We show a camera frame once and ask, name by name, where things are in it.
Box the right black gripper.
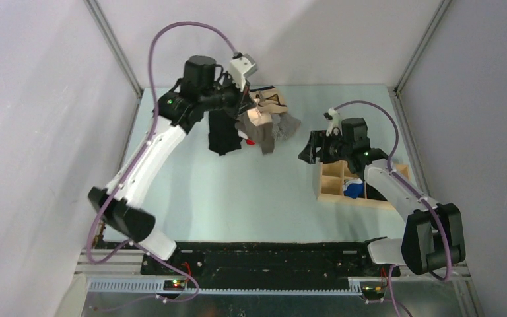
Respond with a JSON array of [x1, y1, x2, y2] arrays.
[[298, 129, 352, 164]]

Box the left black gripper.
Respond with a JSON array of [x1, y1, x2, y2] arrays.
[[201, 71, 257, 120]]

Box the brown boxer briefs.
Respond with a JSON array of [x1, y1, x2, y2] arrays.
[[235, 107, 275, 155]]

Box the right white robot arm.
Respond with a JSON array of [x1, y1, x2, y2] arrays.
[[298, 118, 466, 276]]

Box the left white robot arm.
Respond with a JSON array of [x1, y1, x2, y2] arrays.
[[88, 53, 257, 275]]

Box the beige underwear black trim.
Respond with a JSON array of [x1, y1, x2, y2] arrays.
[[249, 86, 288, 114]]

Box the grey striped underwear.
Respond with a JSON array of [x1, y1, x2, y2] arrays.
[[271, 112, 301, 141]]

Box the rolled blue underwear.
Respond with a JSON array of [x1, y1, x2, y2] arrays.
[[343, 178, 365, 199]]

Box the wooden compartment box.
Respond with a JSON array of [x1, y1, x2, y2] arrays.
[[317, 161, 393, 210]]

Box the right circuit board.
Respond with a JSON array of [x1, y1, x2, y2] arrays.
[[360, 285, 388, 301]]

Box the circuit board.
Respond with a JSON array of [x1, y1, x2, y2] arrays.
[[360, 285, 388, 301], [162, 279, 187, 292]]

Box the left circuit board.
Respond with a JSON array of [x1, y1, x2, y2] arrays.
[[162, 279, 187, 292]]

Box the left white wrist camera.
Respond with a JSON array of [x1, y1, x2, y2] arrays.
[[228, 53, 257, 92]]

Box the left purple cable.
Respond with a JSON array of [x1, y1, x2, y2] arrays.
[[85, 22, 239, 304]]

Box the aluminium frame rail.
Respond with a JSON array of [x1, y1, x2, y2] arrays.
[[75, 250, 483, 316]]

